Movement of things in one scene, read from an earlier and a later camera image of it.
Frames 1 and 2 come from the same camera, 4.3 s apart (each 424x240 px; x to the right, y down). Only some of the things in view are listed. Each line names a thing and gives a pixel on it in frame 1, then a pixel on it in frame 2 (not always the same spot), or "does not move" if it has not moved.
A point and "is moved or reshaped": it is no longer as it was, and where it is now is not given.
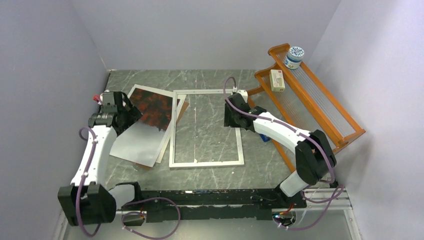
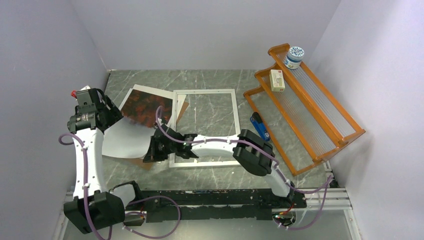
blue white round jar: x=294 y=57 does not move
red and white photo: x=139 y=142 is moved or reshaped
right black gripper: x=227 y=120 → x=152 y=155
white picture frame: x=239 y=134 does not move
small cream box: x=277 y=80 does not move
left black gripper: x=133 y=114 → x=114 y=115
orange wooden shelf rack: x=305 y=104 does not move
